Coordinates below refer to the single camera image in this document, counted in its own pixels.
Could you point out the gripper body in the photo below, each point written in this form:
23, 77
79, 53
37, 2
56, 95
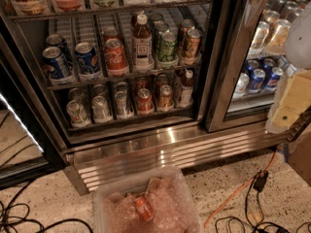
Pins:
299, 41

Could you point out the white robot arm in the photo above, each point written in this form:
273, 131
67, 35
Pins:
298, 43

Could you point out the fridge glass door right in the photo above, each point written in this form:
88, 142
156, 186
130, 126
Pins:
257, 31

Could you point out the bottom shelf tea bottle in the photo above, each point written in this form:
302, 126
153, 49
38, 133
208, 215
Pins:
185, 89

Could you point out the front orange-brown can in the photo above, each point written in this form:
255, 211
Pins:
192, 43

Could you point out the orange-brown can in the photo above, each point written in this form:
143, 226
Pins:
184, 26
192, 43

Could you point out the bottom shelf orange can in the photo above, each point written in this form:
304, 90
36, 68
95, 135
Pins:
165, 98

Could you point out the rear orange-brown can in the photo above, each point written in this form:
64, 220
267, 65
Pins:
184, 26

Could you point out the front green soda can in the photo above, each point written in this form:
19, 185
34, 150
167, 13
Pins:
167, 47

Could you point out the green soda can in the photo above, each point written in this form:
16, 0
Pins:
159, 29
167, 47

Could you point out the bottom shelf red can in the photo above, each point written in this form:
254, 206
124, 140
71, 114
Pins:
144, 100

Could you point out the rear green soda can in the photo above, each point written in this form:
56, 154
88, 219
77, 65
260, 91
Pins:
159, 29

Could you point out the shelf silver can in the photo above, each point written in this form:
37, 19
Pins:
123, 108
100, 108

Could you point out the stainless fridge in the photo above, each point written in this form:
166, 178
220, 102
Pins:
45, 141

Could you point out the front coca-cola can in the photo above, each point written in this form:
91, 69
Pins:
114, 55

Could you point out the red can in bin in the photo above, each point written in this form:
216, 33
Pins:
144, 209

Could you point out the rear red soda can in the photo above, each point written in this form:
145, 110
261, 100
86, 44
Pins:
111, 33

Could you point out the bottom shelf leftmost can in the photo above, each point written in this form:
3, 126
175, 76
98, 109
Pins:
77, 113

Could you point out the brown tea bottle white cap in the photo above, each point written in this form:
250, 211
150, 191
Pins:
142, 44

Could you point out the clear plastic bin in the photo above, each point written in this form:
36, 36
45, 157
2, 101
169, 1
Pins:
156, 201

